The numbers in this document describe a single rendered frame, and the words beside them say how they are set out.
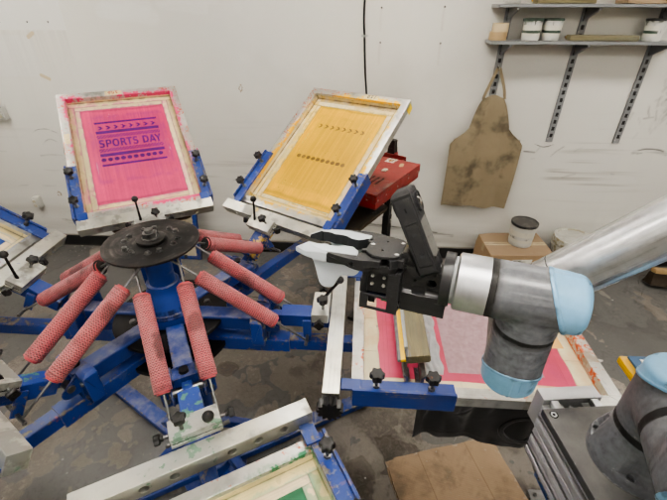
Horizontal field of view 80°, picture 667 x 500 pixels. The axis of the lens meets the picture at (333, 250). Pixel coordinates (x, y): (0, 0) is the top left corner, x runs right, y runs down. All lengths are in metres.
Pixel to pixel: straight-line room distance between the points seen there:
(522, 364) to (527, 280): 0.12
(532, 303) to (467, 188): 2.89
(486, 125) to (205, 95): 2.09
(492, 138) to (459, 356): 2.14
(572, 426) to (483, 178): 2.59
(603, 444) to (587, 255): 0.39
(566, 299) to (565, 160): 3.10
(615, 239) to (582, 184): 3.11
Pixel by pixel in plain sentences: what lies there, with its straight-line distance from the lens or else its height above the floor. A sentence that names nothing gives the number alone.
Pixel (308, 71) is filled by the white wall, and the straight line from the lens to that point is 3.12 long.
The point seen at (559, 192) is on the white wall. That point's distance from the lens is 3.70.
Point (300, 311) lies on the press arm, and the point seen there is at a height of 1.04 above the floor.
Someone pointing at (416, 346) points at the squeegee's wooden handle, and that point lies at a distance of 1.29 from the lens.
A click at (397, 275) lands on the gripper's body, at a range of 0.51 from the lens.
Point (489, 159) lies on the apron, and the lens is 3.31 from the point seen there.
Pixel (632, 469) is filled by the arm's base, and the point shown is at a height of 1.30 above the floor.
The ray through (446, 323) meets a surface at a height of 0.96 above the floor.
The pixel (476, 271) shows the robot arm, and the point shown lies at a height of 1.69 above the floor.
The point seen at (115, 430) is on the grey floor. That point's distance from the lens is 2.63.
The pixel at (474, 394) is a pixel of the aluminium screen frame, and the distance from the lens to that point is 1.30.
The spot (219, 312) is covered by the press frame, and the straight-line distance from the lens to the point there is 1.49.
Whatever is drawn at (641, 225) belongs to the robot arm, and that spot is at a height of 1.72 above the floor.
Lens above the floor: 1.96
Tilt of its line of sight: 32 degrees down
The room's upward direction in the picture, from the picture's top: straight up
